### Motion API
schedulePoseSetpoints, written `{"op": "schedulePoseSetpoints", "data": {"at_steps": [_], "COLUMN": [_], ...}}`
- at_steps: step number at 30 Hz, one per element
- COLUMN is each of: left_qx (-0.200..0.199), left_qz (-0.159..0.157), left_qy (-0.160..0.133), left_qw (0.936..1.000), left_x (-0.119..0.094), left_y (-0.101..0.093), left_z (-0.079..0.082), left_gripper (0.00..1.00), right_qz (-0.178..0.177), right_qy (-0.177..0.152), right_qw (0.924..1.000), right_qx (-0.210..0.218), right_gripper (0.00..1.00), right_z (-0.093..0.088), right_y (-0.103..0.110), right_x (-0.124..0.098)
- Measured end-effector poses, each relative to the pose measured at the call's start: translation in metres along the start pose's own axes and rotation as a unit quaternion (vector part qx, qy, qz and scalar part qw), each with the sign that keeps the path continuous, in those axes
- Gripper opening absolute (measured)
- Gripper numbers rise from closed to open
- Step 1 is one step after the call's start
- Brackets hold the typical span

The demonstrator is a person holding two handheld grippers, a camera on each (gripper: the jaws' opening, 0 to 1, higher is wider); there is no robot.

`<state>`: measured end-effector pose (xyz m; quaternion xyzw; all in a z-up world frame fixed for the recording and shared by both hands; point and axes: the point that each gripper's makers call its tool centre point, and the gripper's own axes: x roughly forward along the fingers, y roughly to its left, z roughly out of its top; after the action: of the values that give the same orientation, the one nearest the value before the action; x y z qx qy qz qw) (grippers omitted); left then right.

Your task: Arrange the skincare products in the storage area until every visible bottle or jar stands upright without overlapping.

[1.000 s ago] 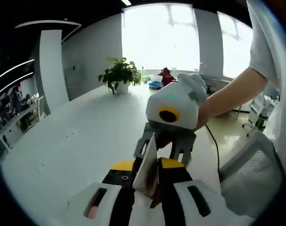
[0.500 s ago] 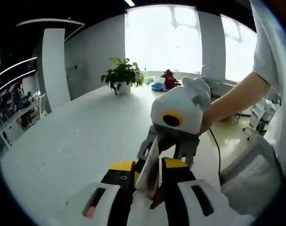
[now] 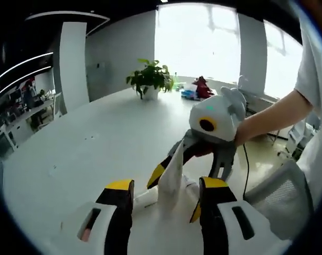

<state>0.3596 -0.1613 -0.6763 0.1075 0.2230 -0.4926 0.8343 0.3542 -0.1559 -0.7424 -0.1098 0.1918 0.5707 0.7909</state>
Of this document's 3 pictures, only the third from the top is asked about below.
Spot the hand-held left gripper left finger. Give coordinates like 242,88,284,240
60,179,135,255

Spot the large bright window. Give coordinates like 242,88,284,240
155,5,240,82
264,21,303,99

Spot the person's right hand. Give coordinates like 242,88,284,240
233,114,259,147

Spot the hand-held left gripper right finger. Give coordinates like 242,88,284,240
198,176,293,255

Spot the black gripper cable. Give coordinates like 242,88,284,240
242,144,250,197

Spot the green potted plant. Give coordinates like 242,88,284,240
126,58,175,100

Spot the white mesh office chair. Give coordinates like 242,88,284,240
245,160,314,240

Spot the white skincare bottle red label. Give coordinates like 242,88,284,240
134,174,201,210

